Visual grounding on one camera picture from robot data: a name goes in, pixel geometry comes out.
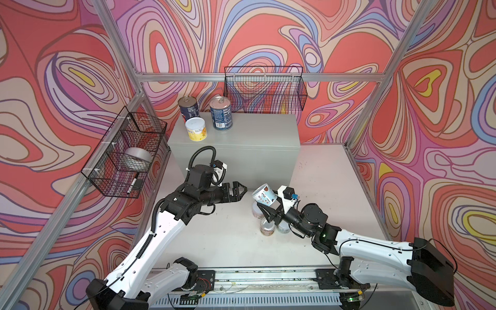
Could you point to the back black wire basket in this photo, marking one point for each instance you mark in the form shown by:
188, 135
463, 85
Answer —
265, 89

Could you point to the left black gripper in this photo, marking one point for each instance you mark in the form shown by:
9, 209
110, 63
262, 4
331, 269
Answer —
226, 190

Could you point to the grey metal cabinet box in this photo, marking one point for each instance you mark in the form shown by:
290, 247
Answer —
258, 148

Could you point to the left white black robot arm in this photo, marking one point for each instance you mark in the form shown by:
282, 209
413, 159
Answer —
129, 286

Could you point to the small white blue can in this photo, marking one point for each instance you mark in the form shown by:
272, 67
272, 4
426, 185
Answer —
283, 227

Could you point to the left black wire basket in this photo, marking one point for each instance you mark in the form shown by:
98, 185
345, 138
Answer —
130, 146

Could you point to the small white can pull tab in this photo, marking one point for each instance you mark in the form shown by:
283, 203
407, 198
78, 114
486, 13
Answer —
256, 211

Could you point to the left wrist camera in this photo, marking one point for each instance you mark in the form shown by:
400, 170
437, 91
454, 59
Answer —
219, 172

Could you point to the black wire basket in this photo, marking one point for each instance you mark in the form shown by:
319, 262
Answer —
130, 146
265, 89

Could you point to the small yellow can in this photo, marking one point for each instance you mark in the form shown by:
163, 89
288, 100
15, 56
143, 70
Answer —
196, 129

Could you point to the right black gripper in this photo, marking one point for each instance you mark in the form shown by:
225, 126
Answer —
272, 213

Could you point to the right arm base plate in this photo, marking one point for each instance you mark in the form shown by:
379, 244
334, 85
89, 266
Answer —
333, 279

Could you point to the tall light blue can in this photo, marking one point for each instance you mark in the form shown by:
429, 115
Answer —
221, 113

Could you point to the grey tape roll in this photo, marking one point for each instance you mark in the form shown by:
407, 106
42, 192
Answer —
137, 159

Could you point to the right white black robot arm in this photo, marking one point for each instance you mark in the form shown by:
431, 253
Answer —
418, 265

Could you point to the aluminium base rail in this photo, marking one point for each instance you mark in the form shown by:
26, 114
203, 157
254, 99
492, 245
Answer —
286, 288

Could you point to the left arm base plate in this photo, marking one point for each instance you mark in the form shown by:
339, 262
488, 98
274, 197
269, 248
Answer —
204, 282

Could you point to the tall dark blue can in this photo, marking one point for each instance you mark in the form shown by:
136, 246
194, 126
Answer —
189, 107

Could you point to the small pink can silver lid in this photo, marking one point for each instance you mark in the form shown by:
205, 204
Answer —
267, 228

